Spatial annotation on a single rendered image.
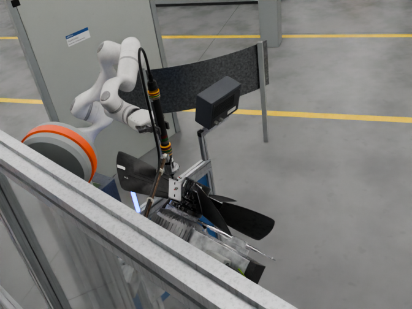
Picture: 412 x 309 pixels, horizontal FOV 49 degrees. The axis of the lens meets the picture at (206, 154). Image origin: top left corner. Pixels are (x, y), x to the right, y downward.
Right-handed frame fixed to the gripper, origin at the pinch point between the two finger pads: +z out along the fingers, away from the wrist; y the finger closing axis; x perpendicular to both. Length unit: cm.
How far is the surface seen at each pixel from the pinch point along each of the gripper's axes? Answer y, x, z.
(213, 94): -64, -25, -34
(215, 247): 12, -37, 32
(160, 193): 12.7, -20.9, 7.5
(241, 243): 2, -41, 37
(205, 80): -140, -71, -116
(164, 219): 15.2, -31.5, 9.4
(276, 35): -367, -133, -208
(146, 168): 10.3, -14.0, -1.2
